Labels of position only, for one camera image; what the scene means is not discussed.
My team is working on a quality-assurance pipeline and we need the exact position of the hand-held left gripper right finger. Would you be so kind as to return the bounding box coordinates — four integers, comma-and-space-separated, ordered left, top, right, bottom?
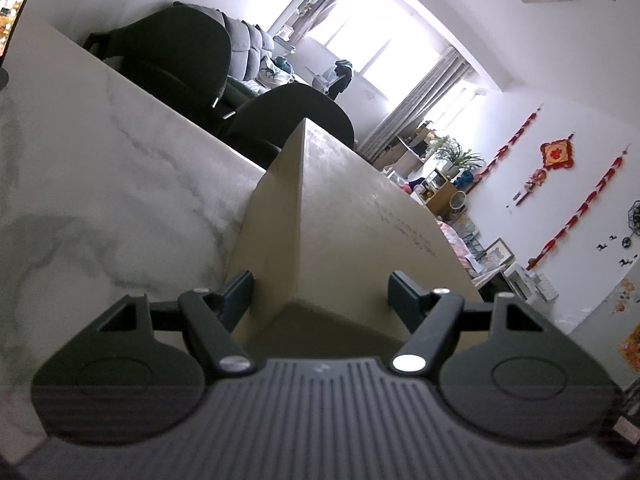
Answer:
389, 270, 561, 376

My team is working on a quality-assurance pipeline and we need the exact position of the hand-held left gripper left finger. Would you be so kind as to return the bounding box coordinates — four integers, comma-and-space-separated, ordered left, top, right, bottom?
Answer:
80, 270, 256, 376

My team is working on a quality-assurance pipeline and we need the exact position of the beige cardboard box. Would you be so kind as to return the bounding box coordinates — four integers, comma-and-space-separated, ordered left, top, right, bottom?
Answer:
226, 119, 418, 361

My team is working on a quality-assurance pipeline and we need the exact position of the white marble desktop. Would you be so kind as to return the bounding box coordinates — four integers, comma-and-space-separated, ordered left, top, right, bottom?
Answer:
0, 22, 268, 466

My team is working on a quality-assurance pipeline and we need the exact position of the small framed picture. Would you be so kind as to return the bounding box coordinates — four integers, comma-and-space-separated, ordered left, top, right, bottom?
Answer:
482, 240, 516, 266

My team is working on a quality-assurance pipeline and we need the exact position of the potted green plant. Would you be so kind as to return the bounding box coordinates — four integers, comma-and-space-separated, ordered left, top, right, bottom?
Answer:
432, 136, 486, 176

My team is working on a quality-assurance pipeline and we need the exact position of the grey curtain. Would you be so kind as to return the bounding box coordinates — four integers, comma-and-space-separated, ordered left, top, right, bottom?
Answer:
357, 47, 476, 161

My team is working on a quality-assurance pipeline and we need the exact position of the dark green chair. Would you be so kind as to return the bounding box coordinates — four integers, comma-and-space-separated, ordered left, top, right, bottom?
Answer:
220, 82, 356, 168
82, 4, 233, 133

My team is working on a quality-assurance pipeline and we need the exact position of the white office chair with clothes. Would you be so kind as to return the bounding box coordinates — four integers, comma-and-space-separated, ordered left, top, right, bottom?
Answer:
312, 60, 353, 98

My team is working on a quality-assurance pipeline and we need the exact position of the grey sofa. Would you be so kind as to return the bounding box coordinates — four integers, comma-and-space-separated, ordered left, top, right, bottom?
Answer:
215, 10, 296, 96

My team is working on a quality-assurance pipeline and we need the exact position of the red hanging string ornament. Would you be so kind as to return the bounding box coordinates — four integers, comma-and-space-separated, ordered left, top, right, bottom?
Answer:
475, 105, 543, 181
527, 145, 628, 268

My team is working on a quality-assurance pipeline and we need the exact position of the red knot wall ornament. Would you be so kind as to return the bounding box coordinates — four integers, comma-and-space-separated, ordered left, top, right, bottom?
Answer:
540, 132, 576, 168

